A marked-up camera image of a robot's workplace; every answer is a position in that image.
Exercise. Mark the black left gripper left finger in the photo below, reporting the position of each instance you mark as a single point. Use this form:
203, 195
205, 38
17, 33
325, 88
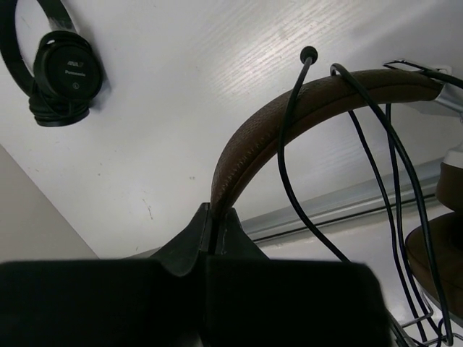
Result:
152, 301

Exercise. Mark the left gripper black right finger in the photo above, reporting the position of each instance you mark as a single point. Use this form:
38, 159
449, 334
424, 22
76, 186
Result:
252, 300

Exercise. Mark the brown silver headphones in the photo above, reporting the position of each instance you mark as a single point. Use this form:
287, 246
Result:
432, 253

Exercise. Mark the small black headphones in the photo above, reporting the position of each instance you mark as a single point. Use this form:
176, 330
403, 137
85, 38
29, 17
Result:
66, 75

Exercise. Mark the aluminium table rail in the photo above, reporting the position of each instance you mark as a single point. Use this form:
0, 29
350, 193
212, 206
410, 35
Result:
333, 207

